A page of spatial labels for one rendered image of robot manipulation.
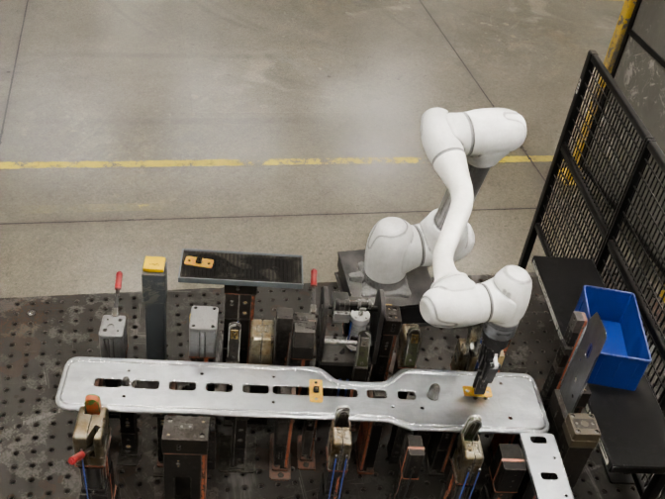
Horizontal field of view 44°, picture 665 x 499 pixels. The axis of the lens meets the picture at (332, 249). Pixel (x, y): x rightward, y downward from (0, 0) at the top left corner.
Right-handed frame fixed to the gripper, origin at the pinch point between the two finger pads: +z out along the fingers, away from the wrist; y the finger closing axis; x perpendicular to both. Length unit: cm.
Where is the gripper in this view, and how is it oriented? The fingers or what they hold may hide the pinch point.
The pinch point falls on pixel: (481, 381)
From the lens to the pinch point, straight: 241.7
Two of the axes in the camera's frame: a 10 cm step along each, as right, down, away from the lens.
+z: -1.1, 7.8, 6.2
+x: 9.9, 0.6, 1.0
